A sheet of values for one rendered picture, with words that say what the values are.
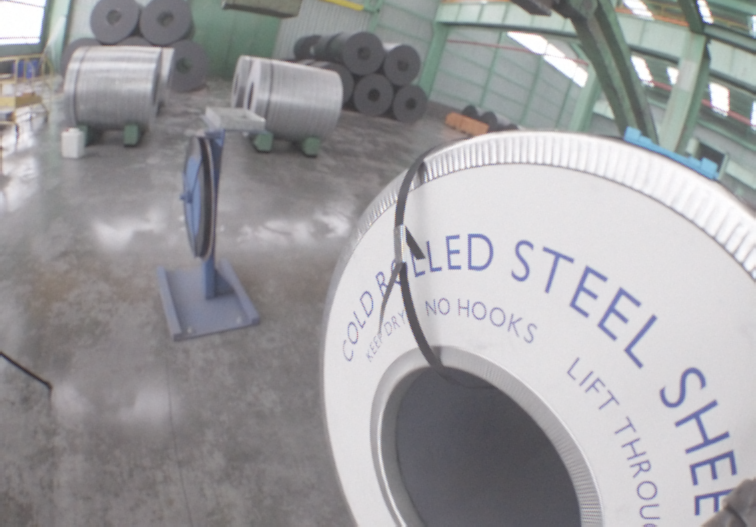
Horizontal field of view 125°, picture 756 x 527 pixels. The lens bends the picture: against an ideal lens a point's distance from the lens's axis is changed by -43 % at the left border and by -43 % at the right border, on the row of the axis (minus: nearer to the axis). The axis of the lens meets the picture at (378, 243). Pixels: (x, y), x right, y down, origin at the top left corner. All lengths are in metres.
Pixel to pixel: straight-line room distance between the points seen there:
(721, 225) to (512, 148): 0.27
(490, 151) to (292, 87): 4.62
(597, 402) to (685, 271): 0.17
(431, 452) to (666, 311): 0.71
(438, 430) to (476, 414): 0.14
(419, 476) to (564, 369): 0.58
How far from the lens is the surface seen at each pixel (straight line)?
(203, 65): 11.05
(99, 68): 5.06
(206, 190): 1.49
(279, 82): 4.99
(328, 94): 5.18
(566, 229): 0.41
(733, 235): 0.36
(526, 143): 0.45
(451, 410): 0.94
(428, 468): 0.93
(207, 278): 2.00
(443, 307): 0.55
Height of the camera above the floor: 1.33
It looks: 26 degrees down
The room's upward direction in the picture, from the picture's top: 17 degrees clockwise
